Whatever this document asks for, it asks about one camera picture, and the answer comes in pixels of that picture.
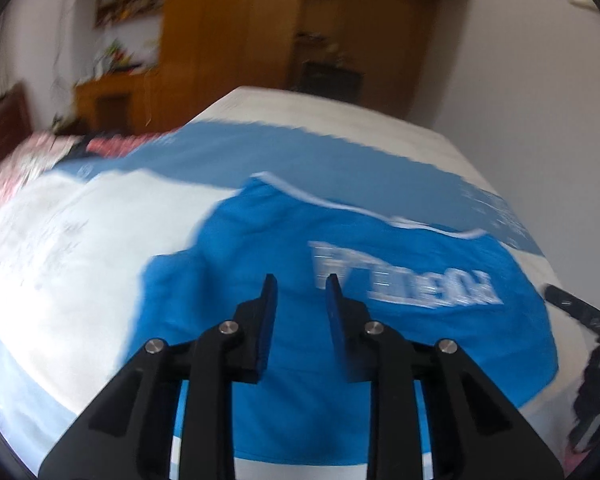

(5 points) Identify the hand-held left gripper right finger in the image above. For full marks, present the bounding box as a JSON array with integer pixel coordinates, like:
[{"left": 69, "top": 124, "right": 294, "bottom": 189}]
[{"left": 325, "top": 273, "right": 563, "bottom": 480}]

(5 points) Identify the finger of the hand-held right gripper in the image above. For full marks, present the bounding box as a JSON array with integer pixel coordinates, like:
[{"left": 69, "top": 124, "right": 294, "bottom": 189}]
[
  {"left": 544, "top": 284, "right": 600, "bottom": 333},
  {"left": 569, "top": 332, "right": 600, "bottom": 456}
]

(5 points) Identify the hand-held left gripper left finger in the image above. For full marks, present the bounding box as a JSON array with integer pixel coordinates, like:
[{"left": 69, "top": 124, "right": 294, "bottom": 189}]
[{"left": 37, "top": 273, "right": 279, "bottom": 480}]

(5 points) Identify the blue padded jacket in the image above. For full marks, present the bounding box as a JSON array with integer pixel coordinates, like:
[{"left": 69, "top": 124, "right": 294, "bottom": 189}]
[{"left": 122, "top": 172, "right": 561, "bottom": 463}]

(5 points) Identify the bed with blue-white quilt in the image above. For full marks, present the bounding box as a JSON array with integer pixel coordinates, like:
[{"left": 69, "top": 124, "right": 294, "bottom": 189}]
[{"left": 0, "top": 86, "right": 581, "bottom": 480}]

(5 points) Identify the wooden desk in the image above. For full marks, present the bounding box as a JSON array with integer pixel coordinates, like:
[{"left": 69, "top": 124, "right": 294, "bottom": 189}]
[{"left": 75, "top": 67, "right": 163, "bottom": 136}]

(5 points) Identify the wooden door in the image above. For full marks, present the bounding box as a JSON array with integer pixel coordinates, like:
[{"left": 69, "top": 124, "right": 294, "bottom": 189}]
[{"left": 342, "top": 0, "right": 476, "bottom": 111}]

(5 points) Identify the pink floral bed sheet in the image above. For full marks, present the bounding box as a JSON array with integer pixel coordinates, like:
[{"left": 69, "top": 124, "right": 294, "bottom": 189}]
[{"left": 0, "top": 130, "right": 178, "bottom": 221}]

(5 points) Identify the wooden wardrobe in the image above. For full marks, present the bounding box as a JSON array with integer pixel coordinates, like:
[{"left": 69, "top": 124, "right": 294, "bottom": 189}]
[{"left": 80, "top": 0, "right": 313, "bottom": 133}]

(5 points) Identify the cluster of small household items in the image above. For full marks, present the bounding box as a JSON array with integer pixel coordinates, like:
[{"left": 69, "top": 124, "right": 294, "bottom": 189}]
[{"left": 87, "top": 40, "right": 156, "bottom": 78}]

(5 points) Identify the wooden corner shelf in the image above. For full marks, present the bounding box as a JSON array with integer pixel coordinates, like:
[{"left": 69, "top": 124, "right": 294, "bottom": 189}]
[{"left": 292, "top": 0, "right": 348, "bottom": 93}]

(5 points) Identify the dark wooden headboard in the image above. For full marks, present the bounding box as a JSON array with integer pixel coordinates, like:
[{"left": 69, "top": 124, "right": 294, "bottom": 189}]
[{"left": 0, "top": 82, "right": 33, "bottom": 171}]

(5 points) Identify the cluttered wooden wall shelf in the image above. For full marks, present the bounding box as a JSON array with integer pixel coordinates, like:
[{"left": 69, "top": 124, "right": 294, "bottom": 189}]
[{"left": 92, "top": 0, "right": 163, "bottom": 28}]

